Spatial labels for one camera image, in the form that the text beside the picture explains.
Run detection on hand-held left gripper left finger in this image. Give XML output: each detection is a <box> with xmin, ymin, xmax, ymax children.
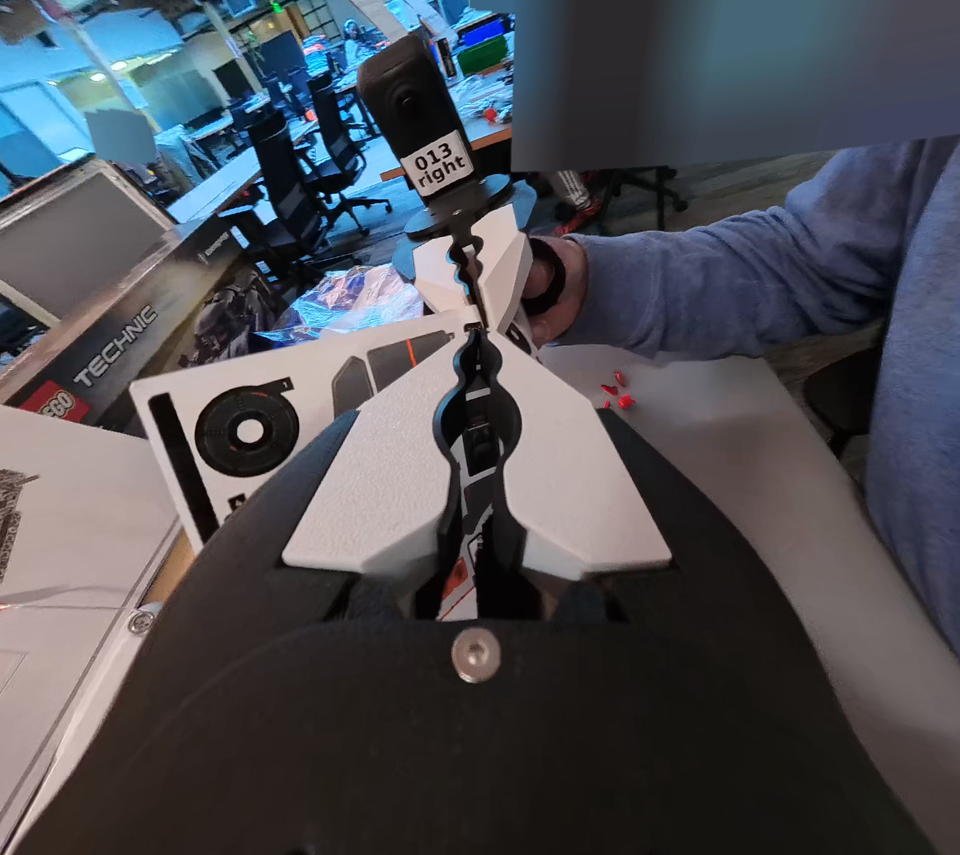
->
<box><xmin>281</xmin><ymin>332</ymin><xmax>483</xmax><ymax>616</ymax></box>

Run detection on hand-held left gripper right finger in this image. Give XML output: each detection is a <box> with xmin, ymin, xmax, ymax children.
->
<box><xmin>483</xmin><ymin>333</ymin><xmax>674</xmax><ymax>616</ymax></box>

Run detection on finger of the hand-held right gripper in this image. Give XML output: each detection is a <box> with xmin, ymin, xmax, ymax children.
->
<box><xmin>463</xmin><ymin>207</ymin><xmax>541</xmax><ymax>363</ymax></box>
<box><xmin>412</xmin><ymin>234</ymin><xmax>490</xmax><ymax>333</ymax></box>

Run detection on small lego pieces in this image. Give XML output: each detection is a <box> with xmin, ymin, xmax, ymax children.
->
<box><xmin>600</xmin><ymin>367</ymin><xmax>639</xmax><ymax>412</ymax></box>

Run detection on lego sticker sheet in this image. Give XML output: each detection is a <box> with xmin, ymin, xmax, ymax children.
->
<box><xmin>129</xmin><ymin>306</ymin><xmax>519</xmax><ymax>622</ymax></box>

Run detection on person's right forearm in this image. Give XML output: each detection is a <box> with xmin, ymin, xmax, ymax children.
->
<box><xmin>566</xmin><ymin>146</ymin><xmax>939</xmax><ymax>363</ymax></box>

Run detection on dark lego set box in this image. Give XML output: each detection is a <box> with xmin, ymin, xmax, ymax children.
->
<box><xmin>0</xmin><ymin>213</ymin><xmax>305</xmax><ymax>438</ymax></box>

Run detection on lego instruction booklet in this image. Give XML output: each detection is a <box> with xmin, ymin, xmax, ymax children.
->
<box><xmin>0</xmin><ymin>405</ymin><xmax>181</xmax><ymax>849</ymax></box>

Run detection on person's right hand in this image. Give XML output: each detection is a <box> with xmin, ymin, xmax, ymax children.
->
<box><xmin>525</xmin><ymin>234</ymin><xmax>591</xmax><ymax>348</ymax></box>

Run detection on black office chair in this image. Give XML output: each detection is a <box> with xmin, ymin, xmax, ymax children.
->
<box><xmin>303</xmin><ymin>71</ymin><xmax>393</xmax><ymax>237</ymax></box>
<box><xmin>219</xmin><ymin>107</ymin><xmax>363</xmax><ymax>288</ymax></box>

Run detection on pile of clear plastic bags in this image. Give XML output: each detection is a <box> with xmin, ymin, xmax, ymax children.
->
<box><xmin>281</xmin><ymin>264</ymin><xmax>427</xmax><ymax>340</ymax></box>

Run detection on person's blue sweater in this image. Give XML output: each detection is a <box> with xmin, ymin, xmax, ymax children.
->
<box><xmin>862</xmin><ymin>136</ymin><xmax>960</xmax><ymax>646</ymax></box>

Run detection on silver hard case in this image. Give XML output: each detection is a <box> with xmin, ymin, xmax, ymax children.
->
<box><xmin>0</xmin><ymin>157</ymin><xmax>179</xmax><ymax>325</ymax></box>

